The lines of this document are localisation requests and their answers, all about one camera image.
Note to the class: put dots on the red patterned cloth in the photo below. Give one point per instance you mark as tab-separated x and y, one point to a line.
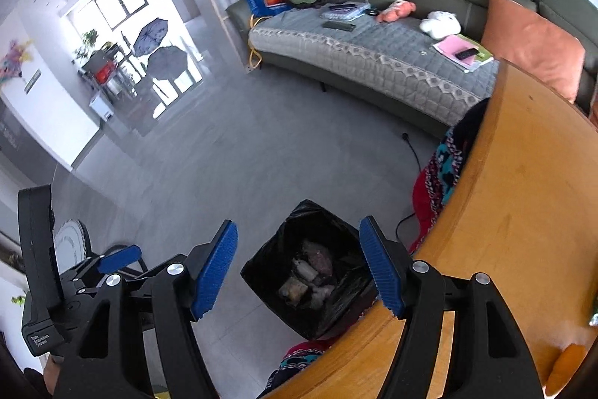
444	174
294	366

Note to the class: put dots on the white crumpled wrapper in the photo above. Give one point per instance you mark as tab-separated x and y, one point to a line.
304	270

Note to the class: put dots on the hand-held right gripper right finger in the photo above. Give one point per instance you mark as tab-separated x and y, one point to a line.
383	270

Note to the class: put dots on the black bag trash bin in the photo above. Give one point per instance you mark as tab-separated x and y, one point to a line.
273	258

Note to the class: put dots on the colourful wall art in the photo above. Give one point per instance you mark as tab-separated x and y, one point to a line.
14	60

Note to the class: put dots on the metal rack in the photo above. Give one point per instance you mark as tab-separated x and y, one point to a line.
112	76

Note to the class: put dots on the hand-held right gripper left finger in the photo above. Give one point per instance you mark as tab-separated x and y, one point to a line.
212	275

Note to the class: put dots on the grey quilted sofa cover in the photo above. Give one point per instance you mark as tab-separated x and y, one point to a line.
373	48

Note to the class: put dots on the orange packet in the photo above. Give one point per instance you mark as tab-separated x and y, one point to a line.
565	368

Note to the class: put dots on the grey umbrella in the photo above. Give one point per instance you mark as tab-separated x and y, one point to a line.
167	62

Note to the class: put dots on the pink booklet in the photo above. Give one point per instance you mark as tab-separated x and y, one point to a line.
448	46

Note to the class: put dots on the small orange pillow on sofa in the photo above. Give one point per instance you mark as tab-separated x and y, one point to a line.
397	11

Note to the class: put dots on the potted plant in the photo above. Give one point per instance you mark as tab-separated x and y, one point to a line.
86	43

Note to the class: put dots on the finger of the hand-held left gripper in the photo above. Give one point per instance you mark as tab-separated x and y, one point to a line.
120	258

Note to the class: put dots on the large orange cushion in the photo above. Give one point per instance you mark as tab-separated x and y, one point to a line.
532	43

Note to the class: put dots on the pinkish crumpled wrapper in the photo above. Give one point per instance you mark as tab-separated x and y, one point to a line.
317	256

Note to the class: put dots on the white storage box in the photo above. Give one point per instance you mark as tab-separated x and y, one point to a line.
102	108

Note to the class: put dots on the clear plastic box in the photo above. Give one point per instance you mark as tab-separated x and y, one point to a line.
343	10

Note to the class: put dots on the white cloth bundle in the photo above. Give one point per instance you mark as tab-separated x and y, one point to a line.
441	24

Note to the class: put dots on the yellowish crumpled wrapper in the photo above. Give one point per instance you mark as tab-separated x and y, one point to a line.
293	290

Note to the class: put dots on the black remote control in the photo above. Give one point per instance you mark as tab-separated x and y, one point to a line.
466	54

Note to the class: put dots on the dark blue umbrella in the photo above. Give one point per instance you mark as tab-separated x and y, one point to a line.
150	36

